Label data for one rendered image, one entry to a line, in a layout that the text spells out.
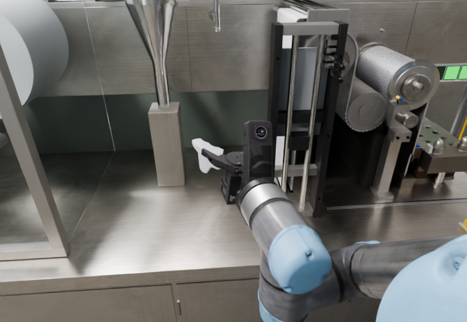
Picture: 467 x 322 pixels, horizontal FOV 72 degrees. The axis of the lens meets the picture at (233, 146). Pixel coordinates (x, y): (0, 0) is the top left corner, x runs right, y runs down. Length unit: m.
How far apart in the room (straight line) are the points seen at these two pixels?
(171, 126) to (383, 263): 0.73
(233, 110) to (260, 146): 0.75
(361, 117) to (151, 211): 0.69
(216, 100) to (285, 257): 0.92
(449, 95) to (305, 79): 2.62
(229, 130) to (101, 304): 0.74
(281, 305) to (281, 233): 0.12
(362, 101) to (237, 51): 0.47
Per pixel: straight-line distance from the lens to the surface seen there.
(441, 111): 3.40
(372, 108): 1.03
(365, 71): 1.18
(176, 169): 1.09
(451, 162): 1.22
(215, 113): 1.28
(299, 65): 0.81
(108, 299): 1.01
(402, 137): 1.04
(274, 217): 0.45
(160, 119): 1.01
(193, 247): 0.90
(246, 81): 1.24
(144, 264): 0.89
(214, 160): 0.58
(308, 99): 0.84
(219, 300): 1.00
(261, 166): 0.54
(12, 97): 0.77
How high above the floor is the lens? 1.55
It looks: 29 degrees down
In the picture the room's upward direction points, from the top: 1 degrees counter-clockwise
